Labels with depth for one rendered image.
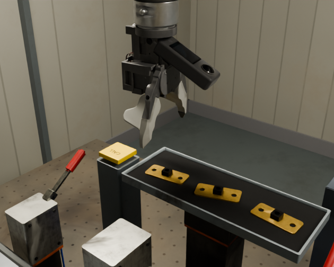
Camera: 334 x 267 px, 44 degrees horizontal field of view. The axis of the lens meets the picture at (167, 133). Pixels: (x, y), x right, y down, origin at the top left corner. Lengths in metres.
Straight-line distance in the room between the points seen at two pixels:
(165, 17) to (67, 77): 2.14
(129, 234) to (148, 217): 0.70
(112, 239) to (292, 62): 2.69
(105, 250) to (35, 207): 0.26
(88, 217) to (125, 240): 0.73
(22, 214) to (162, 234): 0.58
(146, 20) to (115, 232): 0.37
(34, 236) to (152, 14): 0.53
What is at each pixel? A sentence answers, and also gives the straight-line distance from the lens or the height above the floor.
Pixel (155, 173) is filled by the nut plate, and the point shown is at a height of 1.16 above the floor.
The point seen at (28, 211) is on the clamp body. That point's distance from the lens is 0.95.
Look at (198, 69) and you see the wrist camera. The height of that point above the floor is 1.39.
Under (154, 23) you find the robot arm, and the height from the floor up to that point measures 1.47.
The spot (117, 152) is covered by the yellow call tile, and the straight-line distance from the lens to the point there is 0.91.
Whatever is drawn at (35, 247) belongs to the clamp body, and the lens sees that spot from 0.97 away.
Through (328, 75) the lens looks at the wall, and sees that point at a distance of 3.22.
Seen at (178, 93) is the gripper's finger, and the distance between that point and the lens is 0.78.
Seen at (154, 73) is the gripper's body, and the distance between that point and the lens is 0.71.
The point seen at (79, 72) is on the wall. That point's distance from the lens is 2.86.
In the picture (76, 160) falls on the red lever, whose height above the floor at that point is 1.12.
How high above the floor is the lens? 1.61
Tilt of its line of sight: 27 degrees down
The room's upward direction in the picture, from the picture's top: straight up
